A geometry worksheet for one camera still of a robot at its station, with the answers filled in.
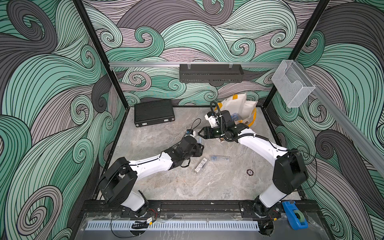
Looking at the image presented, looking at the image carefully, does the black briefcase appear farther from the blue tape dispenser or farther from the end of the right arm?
the blue tape dispenser

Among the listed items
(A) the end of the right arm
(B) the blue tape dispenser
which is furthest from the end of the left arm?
(B) the blue tape dispenser

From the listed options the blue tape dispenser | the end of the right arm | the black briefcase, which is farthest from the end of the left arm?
the blue tape dispenser

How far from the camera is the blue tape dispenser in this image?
0.67 meters

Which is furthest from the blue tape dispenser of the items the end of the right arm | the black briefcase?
the black briefcase

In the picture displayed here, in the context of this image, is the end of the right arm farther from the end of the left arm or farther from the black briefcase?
the black briefcase

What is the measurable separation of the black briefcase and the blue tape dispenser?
84cm

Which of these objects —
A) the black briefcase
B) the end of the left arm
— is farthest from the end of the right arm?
the black briefcase

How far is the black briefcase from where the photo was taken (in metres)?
1.07

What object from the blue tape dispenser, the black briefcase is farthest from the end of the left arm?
the blue tape dispenser

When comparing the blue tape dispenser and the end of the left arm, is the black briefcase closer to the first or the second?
the end of the left arm

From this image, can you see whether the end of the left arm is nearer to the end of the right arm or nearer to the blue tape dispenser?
the end of the right arm
